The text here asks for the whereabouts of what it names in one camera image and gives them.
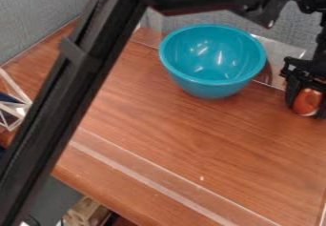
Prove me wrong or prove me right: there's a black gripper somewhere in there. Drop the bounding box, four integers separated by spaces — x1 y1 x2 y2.
281 57 326 119

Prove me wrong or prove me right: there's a brown and white plush mushroom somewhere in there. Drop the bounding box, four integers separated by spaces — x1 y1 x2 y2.
293 88 324 116

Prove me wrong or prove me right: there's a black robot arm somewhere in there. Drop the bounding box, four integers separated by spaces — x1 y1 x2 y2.
0 0 326 226

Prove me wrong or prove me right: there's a blue plastic bowl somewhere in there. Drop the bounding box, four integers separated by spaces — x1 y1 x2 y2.
159 24 266 99

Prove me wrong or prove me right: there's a clear acrylic front barrier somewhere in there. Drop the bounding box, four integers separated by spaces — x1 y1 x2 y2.
69 128 282 226

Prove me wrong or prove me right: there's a wooden block under table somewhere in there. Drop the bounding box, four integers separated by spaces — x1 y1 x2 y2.
64 196 113 226

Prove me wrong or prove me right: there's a clear acrylic left bracket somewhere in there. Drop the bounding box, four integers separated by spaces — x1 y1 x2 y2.
0 68 34 132

